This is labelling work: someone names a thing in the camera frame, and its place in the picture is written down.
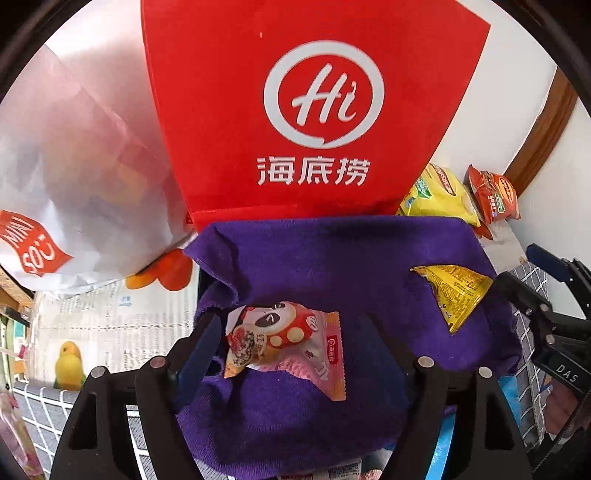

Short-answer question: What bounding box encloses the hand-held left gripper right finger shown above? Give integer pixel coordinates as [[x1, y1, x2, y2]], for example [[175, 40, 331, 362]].
[[365, 313, 536, 480]]

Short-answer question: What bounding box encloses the red paper bag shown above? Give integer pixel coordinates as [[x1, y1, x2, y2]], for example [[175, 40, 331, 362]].
[[139, 0, 491, 232]]

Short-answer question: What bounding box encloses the grey grid blanket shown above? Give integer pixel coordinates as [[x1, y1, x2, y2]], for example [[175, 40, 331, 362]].
[[14, 258, 555, 480]]

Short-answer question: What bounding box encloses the brown wooden headboard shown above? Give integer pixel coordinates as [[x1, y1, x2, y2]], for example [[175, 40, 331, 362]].
[[503, 69, 578, 195]]

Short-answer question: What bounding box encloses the blue tissue pack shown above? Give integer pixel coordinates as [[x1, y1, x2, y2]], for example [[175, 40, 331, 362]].
[[360, 374, 520, 480]]

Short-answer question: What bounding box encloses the yellow triangular snack packet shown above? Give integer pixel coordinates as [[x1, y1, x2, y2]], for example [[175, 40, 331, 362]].
[[411, 264, 494, 334]]

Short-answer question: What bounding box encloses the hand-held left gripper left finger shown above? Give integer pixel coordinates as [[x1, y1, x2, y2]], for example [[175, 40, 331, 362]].
[[48, 311, 223, 480]]

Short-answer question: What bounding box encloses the purple towel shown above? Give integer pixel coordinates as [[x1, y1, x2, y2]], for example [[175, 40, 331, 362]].
[[178, 216, 522, 480]]

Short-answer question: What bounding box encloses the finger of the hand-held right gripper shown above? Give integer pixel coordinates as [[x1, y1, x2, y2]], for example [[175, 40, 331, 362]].
[[526, 244, 591, 296], [492, 271, 555, 324]]

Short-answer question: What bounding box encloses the orange red snack packet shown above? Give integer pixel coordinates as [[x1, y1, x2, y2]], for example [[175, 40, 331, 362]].
[[464, 165, 522, 224]]

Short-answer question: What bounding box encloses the parrot print paper sheet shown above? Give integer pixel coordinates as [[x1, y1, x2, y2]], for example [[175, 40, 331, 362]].
[[32, 249, 200, 393]]

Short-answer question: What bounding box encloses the pink mushroom print snack packet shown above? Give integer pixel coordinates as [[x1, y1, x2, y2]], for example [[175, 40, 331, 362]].
[[224, 301, 347, 402]]

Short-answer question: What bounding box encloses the white plastic bag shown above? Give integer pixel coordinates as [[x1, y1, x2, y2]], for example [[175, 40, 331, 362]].
[[0, 44, 197, 291]]

